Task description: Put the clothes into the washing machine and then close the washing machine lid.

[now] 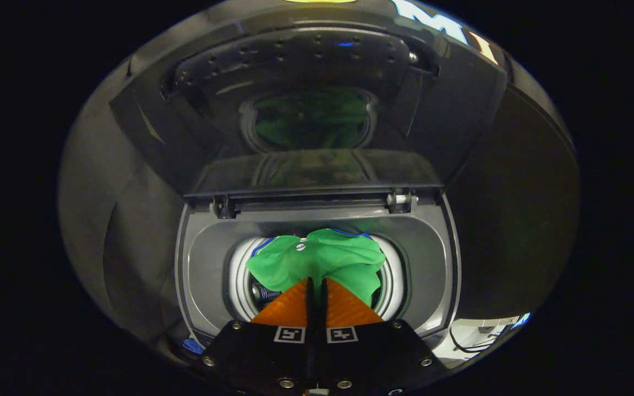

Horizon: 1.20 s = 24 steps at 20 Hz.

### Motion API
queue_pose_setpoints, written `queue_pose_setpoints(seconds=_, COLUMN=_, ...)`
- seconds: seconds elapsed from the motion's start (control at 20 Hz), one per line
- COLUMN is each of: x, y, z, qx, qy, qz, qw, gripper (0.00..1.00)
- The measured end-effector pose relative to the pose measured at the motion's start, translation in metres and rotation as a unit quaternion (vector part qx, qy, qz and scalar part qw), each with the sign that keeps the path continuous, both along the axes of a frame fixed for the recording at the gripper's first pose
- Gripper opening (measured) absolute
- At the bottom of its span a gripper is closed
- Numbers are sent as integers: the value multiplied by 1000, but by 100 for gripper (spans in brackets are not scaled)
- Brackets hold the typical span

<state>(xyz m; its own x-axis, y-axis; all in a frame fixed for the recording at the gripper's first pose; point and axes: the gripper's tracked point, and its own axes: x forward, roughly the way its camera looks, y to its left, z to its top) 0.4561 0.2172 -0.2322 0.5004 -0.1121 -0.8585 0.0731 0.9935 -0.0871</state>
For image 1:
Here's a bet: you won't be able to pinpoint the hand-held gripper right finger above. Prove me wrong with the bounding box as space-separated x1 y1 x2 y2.
317 277 450 394

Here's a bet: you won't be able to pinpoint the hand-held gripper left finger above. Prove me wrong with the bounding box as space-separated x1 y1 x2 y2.
201 277 318 394

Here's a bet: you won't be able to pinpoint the green polo shirt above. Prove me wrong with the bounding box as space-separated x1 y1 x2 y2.
245 228 386 309

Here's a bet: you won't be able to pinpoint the dark washing machine lid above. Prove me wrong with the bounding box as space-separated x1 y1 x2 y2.
109 22 510 205

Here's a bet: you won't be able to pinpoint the thin black floor cables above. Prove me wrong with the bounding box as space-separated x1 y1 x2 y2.
450 329 496 354

